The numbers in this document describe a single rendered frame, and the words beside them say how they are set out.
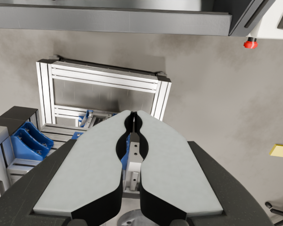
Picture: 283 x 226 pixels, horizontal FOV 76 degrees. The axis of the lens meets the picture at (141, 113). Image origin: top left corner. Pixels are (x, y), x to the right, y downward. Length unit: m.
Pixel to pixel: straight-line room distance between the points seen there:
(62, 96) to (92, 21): 0.98
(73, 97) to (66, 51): 0.34
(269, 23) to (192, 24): 0.14
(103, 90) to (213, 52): 0.83
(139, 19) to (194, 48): 1.05
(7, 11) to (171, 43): 1.08
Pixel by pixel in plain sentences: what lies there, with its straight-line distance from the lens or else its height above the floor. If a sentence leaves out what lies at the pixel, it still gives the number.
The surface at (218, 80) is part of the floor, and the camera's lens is 1.55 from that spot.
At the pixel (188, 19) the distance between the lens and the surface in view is 0.42.
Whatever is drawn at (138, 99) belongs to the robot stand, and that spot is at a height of 0.21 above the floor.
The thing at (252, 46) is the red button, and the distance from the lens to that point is 0.63.
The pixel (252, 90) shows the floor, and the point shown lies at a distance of 1.72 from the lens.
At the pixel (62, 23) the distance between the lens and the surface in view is 0.43.
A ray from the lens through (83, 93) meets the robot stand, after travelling 1.29.
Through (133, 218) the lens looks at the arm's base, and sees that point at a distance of 0.56.
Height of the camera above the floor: 1.36
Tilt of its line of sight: 62 degrees down
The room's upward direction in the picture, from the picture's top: 178 degrees clockwise
